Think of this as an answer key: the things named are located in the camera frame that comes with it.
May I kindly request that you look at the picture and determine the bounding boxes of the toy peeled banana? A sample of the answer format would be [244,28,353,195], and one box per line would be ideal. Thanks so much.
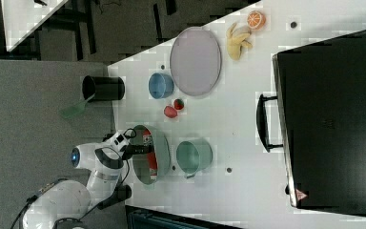
[226,23,253,60]

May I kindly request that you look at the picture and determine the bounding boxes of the blue metal frame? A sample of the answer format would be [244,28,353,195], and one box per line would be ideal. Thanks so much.
[125,205,239,229]

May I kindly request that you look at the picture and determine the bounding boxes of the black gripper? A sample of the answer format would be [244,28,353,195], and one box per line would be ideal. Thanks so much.
[122,145,154,160]

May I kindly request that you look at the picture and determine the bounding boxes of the toy strawberry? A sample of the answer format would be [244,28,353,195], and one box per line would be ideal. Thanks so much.
[173,98,184,111]

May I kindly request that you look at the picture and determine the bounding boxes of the black cylinder table post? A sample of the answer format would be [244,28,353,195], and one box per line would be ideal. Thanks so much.
[97,185,132,210]

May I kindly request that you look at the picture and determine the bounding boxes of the lilac round plate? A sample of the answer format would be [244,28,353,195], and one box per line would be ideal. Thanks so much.
[170,27,222,96]

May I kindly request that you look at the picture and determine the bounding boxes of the red ketchup bottle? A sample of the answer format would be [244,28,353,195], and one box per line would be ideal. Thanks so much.
[143,129,157,180]

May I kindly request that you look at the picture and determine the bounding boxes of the green plastic mug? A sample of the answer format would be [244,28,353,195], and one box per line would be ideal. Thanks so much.
[176,138,213,179]

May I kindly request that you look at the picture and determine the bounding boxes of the black toaster oven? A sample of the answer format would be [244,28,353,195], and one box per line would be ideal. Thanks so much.
[272,30,366,217]

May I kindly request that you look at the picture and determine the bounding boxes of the blue plastic cup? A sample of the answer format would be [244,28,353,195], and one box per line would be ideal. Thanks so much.
[148,73,174,99]

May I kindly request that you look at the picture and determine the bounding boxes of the white side table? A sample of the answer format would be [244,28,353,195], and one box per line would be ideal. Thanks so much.
[0,0,70,52]

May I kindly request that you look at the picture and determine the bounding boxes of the black utensil holder cup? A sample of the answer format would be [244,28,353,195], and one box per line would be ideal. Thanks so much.
[82,75,125,102]

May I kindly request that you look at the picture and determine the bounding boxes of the toy orange half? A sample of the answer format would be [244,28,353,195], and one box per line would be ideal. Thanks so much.
[247,10,266,30]

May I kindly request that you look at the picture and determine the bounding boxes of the green oval strainer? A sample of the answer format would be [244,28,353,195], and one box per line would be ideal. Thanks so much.
[131,125,171,185]

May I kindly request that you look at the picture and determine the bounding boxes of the red toy fruit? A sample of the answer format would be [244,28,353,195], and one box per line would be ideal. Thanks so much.
[164,106,177,118]

